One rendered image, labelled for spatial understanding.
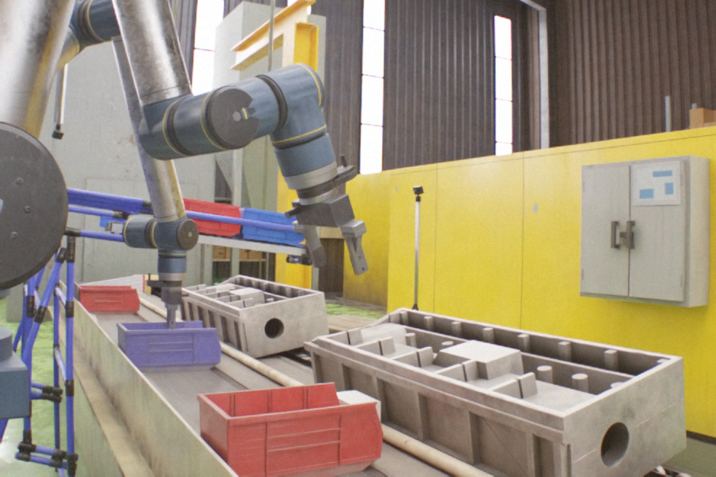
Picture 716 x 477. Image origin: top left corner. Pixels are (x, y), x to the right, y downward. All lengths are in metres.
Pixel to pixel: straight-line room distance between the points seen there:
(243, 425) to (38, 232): 0.58
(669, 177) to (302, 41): 4.91
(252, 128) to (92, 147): 7.82
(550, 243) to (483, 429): 3.07
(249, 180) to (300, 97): 9.85
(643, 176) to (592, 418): 2.53
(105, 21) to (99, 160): 6.90
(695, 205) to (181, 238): 2.51
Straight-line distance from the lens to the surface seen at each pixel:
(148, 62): 1.20
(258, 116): 1.09
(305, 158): 1.16
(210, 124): 1.04
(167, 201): 2.07
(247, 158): 10.84
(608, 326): 4.00
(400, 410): 1.53
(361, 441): 1.33
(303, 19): 7.38
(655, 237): 3.52
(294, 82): 1.15
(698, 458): 3.79
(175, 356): 2.24
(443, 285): 5.14
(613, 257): 3.68
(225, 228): 2.70
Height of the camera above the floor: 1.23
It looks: 3 degrees up
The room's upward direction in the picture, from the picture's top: 1 degrees clockwise
